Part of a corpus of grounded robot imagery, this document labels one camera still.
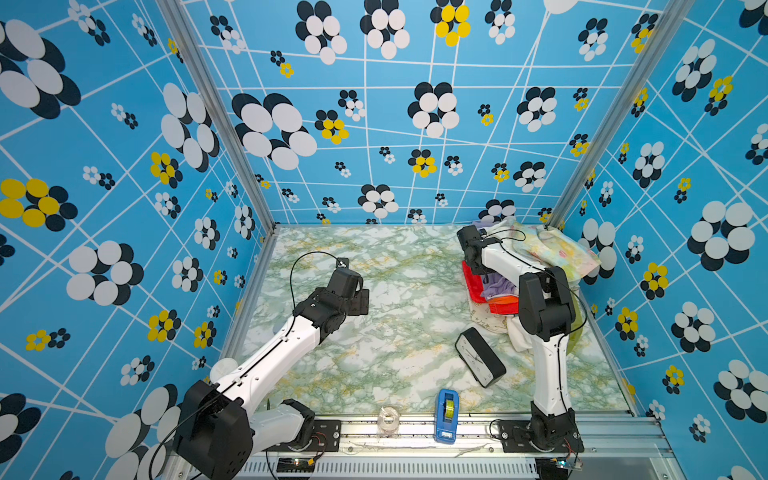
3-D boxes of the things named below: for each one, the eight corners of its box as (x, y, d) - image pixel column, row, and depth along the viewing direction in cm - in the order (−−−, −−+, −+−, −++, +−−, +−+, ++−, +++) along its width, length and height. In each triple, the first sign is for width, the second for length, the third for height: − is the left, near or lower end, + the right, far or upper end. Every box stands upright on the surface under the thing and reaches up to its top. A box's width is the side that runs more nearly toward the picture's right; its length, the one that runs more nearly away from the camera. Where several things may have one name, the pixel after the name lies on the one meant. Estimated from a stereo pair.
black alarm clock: (483, 389, 83) (493, 379, 75) (454, 347, 90) (459, 333, 83) (497, 380, 84) (507, 369, 76) (467, 340, 92) (473, 325, 84)
